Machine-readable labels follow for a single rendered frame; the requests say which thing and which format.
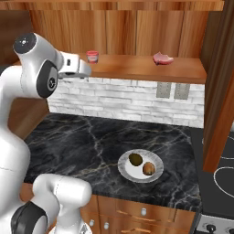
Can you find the dark wooden cabinet door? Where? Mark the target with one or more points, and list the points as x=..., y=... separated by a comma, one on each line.
x=13, y=33

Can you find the wooden drawer front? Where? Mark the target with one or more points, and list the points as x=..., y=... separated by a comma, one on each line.
x=128, y=204
x=122, y=228

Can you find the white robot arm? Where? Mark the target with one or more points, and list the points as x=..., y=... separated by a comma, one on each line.
x=12, y=158

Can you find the black hob stove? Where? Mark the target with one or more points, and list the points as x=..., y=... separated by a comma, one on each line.
x=218, y=195

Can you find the grey wall outlet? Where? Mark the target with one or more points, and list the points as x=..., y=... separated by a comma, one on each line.
x=182, y=91
x=164, y=90

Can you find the red jam jar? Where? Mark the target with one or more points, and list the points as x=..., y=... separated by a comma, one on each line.
x=92, y=56

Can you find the grey round plate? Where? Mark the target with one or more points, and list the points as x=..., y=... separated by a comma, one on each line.
x=137, y=176

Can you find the wooden side panel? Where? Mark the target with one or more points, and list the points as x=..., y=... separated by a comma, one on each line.
x=29, y=117

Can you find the pink meat piece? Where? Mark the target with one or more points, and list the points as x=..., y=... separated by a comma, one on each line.
x=162, y=58

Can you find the black stove knob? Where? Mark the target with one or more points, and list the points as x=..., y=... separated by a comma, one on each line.
x=230, y=230
x=210, y=227

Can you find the silver drawer knob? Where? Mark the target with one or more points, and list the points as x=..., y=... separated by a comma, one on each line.
x=91, y=222
x=106, y=225
x=143, y=211

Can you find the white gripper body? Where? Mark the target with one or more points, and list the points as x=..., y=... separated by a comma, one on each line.
x=84, y=69

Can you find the open wooden wall cabinet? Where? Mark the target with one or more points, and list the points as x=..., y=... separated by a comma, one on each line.
x=137, y=33

